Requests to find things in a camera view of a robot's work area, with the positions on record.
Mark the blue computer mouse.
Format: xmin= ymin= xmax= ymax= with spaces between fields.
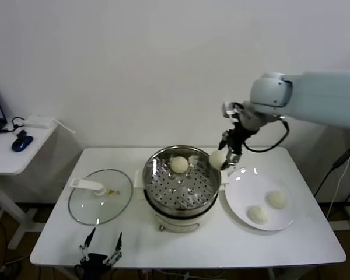
xmin=12 ymin=135 xmax=35 ymax=152

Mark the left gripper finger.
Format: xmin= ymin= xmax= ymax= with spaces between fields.
xmin=79 ymin=227 xmax=96 ymax=263
xmin=104 ymin=232 xmax=123 ymax=265

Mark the black cable with adapter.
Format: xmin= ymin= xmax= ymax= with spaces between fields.
xmin=314 ymin=149 xmax=350 ymax=198

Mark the cream electric heater base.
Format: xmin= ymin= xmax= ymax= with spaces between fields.
xmin=154 ymin=214 xmax=202 ymax=234

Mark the white round plate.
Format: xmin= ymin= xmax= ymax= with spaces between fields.
xmin=225 ymin=167 xmax=295 ymax=232

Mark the white power adapter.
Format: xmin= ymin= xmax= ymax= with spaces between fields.
xmin=23 ymin=115 xmax=77 ymax=135

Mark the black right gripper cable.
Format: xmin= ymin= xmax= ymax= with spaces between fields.
xmin=244 ymin=115 xmax=290 ymax=153

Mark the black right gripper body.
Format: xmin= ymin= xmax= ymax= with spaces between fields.
xmin=225 ymin=124 xmax=248 ymax=155

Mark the perforated steel steamer basket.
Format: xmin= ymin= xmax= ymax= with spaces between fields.
xmin=134 ymin=145 xmax=236 ymax=218

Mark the white side table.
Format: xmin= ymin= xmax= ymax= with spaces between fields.
xmin=0 ymin=122 xmax=59 ymax=250

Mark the black desk cable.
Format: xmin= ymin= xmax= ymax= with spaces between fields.
xmin=0 ymin=116 xmax=29 ymax=138

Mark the white hanging cable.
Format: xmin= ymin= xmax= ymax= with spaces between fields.
xmin=328 ymin=157 xmax=350 ymax=222

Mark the glass lid with white handle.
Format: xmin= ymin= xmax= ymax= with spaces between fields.
xmin=68 ymin=169 xmax=135 ymax=226

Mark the white steamed baozi bun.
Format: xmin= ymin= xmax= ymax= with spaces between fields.
xmin=169 ymin=156 xmax=189 ymax=174
xmin=267 ymin=190 xmax=289 ymax=209
xmin=209 ymin=150 xmax=227 ymax=170
xmin=247 ymin=205 xmax=269 ymax=225

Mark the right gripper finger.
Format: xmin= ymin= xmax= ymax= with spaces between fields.
xmin=218 ymin=131 xmax=230 ymax=151
xmin=220 ymin=146 xmax=242 ymax=170

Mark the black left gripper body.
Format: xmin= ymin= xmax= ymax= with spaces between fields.
xmin=83 ymin=253 xmax=111 ymax=271

